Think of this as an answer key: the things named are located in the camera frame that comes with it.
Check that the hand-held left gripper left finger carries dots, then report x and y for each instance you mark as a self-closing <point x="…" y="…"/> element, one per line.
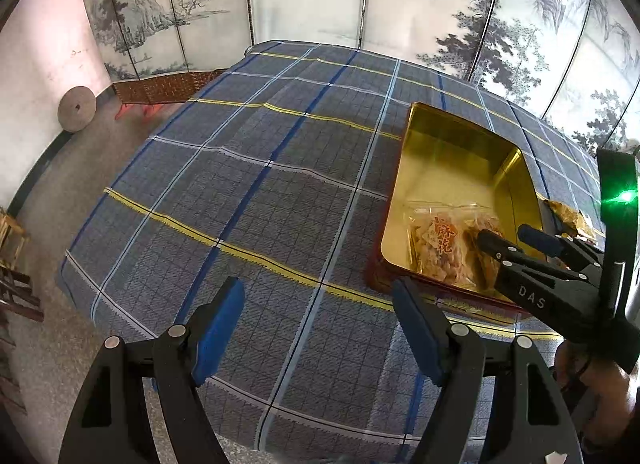
<point x="220" y="324"/>

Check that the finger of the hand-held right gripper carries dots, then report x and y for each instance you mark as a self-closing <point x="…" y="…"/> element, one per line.
<point x="492" y="244"/>
<point x="540" y="240"/>

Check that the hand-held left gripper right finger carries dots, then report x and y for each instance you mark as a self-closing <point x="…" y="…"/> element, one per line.
<point x="417" y="329"/>

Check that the clear bag of crackers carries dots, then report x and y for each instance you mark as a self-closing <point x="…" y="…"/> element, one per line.
<point x="440" y="244"/>

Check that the red and gold tin box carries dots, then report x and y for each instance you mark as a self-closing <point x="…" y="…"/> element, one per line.
<point x="450" y="168"/>

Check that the person's right hand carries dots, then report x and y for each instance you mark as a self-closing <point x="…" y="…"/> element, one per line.
<point x="600" y="394"/>

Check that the gold foil snack wrapper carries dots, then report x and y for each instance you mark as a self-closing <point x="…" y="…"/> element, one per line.
<point x="565" y="214"/>

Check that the blue checked tablecloth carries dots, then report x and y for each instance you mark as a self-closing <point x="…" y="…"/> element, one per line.
<point x="250" y="194"/>

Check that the wooden chair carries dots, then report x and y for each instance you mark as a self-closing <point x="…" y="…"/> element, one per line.
<point x="15" y="284"/>

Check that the red stool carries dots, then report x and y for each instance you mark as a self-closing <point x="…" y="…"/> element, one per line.
<point x="120" y="111"/>

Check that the round stone disc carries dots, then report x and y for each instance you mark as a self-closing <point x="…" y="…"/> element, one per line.
<point x="76" y="108"/>

